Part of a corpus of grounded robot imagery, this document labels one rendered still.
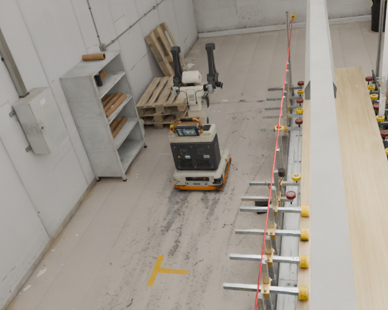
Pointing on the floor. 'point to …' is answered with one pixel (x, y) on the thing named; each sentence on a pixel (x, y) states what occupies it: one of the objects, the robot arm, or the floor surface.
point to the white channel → (331, 174)
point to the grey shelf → (108, 152)
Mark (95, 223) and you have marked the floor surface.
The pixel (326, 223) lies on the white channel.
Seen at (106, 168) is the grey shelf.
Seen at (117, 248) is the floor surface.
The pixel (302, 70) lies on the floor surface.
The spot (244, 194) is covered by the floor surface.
